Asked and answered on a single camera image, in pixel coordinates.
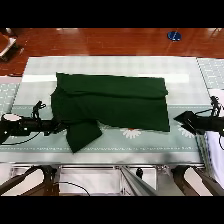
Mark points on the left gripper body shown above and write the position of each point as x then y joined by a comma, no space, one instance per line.
53,126

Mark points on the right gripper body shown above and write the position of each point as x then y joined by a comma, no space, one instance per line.
199,123

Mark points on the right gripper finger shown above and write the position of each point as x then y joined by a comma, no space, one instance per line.
190,128
185,117

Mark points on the dark green T-shirt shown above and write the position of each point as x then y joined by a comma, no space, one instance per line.
113,100

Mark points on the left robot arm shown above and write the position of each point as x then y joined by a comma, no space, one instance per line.
23,125

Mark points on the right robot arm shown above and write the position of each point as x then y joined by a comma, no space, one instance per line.
215,124

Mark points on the white garment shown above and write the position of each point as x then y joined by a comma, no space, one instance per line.
215,160

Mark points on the blue round floor mark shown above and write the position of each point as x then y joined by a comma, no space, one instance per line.
174,35

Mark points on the silver frame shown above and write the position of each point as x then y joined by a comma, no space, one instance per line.
110,168

